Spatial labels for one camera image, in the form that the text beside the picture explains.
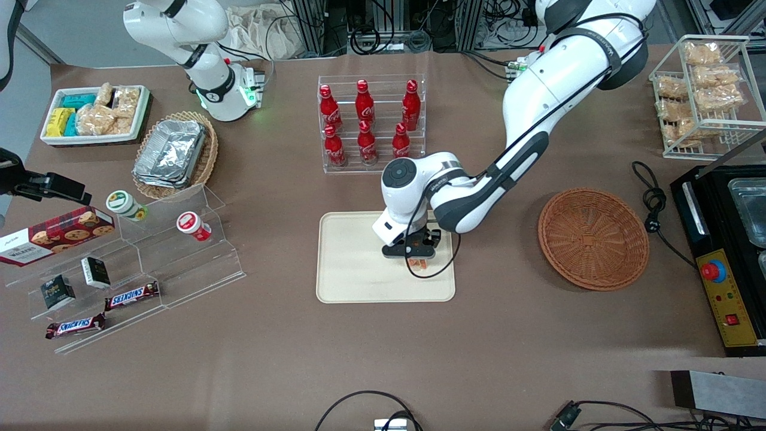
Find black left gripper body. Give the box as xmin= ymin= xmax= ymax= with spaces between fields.
xmin=383 ymin=227 xmax=442 ymax=259

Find stacked aluminium foil containers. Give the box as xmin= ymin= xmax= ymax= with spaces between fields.
xmin=133 ymin=120 xmax=208 ymax=189

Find green lid cup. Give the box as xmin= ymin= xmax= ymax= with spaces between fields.
xmin=106 ymin=190 xmax=148 ymax=223

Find round brown wicker basket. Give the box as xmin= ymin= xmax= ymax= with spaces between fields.
xmin=537 ymin=188 xmax=651 ymax=292

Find black cable with connector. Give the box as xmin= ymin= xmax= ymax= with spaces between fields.
xmin=549 ymin=400 xmax=766 ymax=431

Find triangular sandwich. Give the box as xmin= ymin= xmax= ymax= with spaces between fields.
xmin=407 ymin=239 xmax=429 ymax=271

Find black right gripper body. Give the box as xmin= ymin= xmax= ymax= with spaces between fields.
xmin=0 ymin=148 xmax=92 ymax=205

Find black machine with yellow panel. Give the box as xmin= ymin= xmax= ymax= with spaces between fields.
xmin=670 ymin=163 xmax=766 ymax=358

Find small black box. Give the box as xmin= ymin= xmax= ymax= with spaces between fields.
xmin=81 ymin=256 xmax=112 ymax=290
xmin=40 ymin=274 xmax=77 ymax=311

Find clear acrylic bottle rack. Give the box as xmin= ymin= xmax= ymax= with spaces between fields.
xmin=317 ymin=74 xmax=427 ymax=175

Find red cola bottle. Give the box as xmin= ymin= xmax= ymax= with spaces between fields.
xmin=392 ymin=123 xmax=412 ymax=161
xmin=357 ymin=121 xmax=378 ymax=166
xmin=402 ymin=79 xmax=421 ymax=131
xmin=355 ymin=80 xmax=376 ymax=128
xmin=323 ymin=125 xmax=348 ymax=168
xmin=319 ymin=84 xmax=344 ymax=132

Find brown Snickers bar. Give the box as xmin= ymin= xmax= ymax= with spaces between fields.
xmin=45 ymin=313 xmax=107 ymax=340
xmin=104 ymin=281 xmax=160 ymax=312

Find steel pan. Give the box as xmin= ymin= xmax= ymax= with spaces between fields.
xmin=727 ymin=178 xmax=766 ymax=249

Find black power cable with plug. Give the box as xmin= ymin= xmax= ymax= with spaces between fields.
xmin=632 ymin=160 xmax=698 ymax=268

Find red lid cup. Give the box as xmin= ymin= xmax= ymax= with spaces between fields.
xmin=176 ymin=211 xmax=212 ymax=242

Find white rectangular snack bin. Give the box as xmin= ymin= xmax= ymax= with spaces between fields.
xmin=39 ymin=85 xmax=153 ymax=147

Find black cable coil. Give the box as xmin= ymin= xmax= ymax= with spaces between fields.
xmin=349 ymin=24 xmax=381 ymax=56

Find red tartan cookie box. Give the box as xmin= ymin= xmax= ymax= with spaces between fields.
xmin=0 ymin=206 xmax=115 ymax=268

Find yellow snack packet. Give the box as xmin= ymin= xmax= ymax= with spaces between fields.
xmin=46 ymin=108 xmax=76 ymax=138

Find cream cloth bag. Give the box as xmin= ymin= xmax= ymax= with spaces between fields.
xmin=224 ymin=3 xmax=312 ymax=60

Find white wire basket rack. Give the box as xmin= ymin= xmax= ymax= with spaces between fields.
xmin=649 ymin=34 xmax=766 ymax=160

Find black looped cable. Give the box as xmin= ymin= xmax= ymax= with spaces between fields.
xmin=314 ymin=390 xmax=422 ymax=431

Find oval light wicker basket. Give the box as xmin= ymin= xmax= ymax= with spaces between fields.
xmin=132 ymin=111 xmax=219 ymax=201

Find clear acrylic stepped stand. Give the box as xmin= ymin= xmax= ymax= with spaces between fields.
xmin=3 ymin=224 xmax=169 ymax=355
xmin=117 ymin=184 xmax=247 ymax=309

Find cream plastic serving tray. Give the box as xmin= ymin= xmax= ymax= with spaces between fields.
xmin=316 ymin=210 xmax=457 ymax=304

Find grey rectangular block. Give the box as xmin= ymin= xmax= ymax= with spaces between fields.
xmin=670 ymin=370 xmax=766 ymax=420

